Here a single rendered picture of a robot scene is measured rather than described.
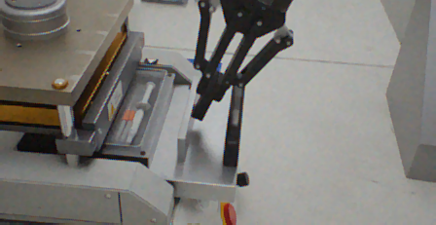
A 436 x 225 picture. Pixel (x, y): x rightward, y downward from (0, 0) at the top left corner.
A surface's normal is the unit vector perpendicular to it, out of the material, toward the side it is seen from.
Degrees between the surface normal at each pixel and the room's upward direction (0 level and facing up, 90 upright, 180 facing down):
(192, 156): 0
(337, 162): 0
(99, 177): 0
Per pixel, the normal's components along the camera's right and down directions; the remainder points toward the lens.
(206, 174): 0.05, -0.81
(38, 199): -0.10, 0.58
